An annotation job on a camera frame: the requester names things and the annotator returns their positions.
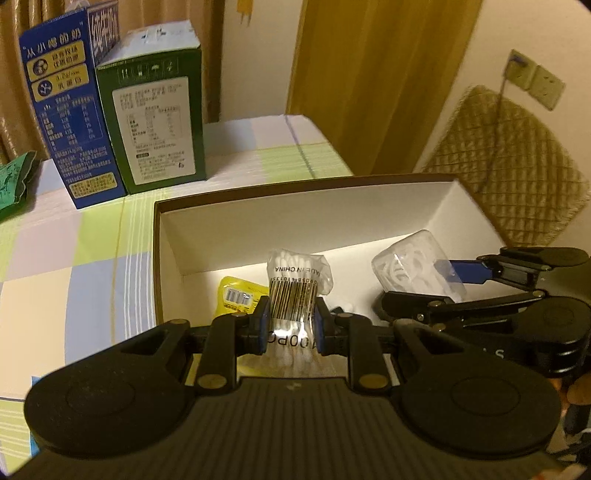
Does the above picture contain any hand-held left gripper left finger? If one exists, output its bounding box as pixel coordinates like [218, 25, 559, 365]
[117, 295, 274, 398]

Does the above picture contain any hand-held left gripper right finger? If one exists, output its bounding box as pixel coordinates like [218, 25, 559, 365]
[311, 298, 445, 398]

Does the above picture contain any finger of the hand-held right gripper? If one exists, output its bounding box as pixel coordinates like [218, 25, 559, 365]
[374, 289, 546, 325]
[433, 246, 590, 288]

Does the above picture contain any clear plastic floss box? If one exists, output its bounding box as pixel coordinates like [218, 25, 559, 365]
[371, 229, 468, 304]

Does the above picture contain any yellow snack packet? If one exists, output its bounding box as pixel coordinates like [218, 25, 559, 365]
[215, 275, 271, 376]

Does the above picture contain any clear cotton swab bag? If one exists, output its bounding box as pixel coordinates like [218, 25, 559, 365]
[265, 248, 334, 376]

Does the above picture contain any brown cardboard box white inside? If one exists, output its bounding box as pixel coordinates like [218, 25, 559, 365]
[152, 173, 512, 326]

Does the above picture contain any quilted tan chair back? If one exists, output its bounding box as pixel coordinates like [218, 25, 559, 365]
[417, 85, 591, 246]

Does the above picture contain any checked tablecloth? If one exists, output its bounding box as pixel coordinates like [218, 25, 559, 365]
[0, 114, 355, 446]

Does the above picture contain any yellow curtain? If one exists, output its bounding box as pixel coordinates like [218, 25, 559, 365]
[285, 0, 484, 177]

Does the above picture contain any green carton white label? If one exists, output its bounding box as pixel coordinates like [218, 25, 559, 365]
[94, 25, 208, 195]

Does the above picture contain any blue milk carton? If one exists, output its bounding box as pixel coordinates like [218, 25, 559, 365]
[18, 0, 129, 211]

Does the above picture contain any green foil packet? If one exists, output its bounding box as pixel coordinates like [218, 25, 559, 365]
[0, 151, 38, 223]

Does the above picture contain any white wall socket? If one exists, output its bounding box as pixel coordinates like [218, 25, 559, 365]
[528, 65, 567, 111]
[505, 49, 537, 89]

